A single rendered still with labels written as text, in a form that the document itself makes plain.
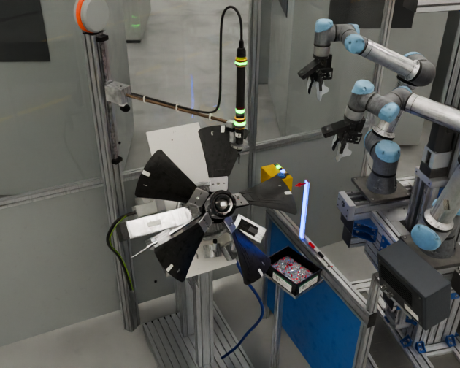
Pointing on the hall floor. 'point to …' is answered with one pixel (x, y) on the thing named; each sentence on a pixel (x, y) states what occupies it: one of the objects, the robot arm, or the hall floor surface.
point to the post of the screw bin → (277, 326)
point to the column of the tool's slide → (111, 176)
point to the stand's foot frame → (187, 358)
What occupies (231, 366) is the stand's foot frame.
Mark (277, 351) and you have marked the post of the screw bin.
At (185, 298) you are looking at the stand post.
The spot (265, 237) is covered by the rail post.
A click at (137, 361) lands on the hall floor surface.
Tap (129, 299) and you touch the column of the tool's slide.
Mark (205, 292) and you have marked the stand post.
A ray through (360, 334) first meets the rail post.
